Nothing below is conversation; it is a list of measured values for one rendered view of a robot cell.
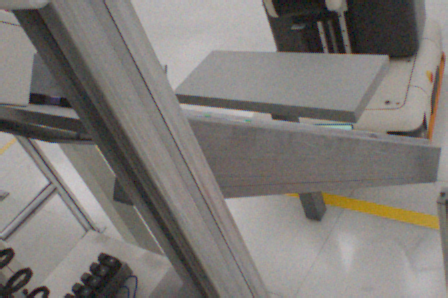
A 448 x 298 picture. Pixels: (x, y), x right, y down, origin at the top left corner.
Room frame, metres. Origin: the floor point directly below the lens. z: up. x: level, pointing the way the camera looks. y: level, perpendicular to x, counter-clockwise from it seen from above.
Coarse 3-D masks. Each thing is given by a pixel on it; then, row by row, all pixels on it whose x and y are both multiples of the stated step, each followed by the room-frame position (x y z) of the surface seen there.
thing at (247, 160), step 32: (192, 128) 0.31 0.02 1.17; (224, 128) 0.33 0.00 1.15; (256, 128) 0.35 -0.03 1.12; (288, 128) 0.38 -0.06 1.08; (224, 160) 0.32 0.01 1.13; (256, 160) 0.34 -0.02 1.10; (288, 160) 0.37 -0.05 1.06; (320, 160) 0.40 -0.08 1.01; (352, 160) 0.44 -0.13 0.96; (384, 160) 0.49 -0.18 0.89; (416, 160) 0.56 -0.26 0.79; (224, 192) 0.31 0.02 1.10; (256, 192) 0.33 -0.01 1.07; (288, 192) 0.36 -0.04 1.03
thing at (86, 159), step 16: (64, 144) 1.20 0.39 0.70; (80, 144) 1.19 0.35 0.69; (80, 160) 1.18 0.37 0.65; (96, 160) 1.20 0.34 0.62; (80, 176) 1.22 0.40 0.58; (96, 176) 1.18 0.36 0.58; (112, 176) 1.22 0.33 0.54; (96, 192) 1.20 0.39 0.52; (112, 192) 1.20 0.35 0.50; (112, 208) 1.18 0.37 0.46; (128, 208) 1.21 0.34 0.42; (128, 224) 1.19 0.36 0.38; (144, 224) 1.22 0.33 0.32; (128, 240) 1.20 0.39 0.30; (144, 240) 1.20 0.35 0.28
